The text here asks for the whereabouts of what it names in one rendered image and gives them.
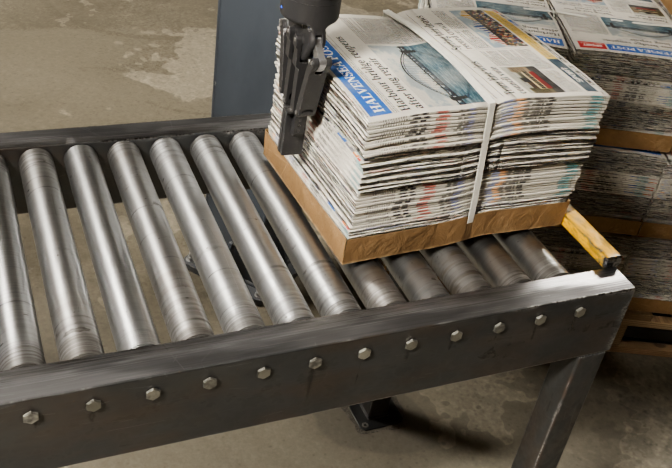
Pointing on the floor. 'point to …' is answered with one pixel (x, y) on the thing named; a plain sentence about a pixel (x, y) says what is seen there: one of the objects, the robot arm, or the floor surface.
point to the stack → (619, 177)
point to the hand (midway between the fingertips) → (292, 129)
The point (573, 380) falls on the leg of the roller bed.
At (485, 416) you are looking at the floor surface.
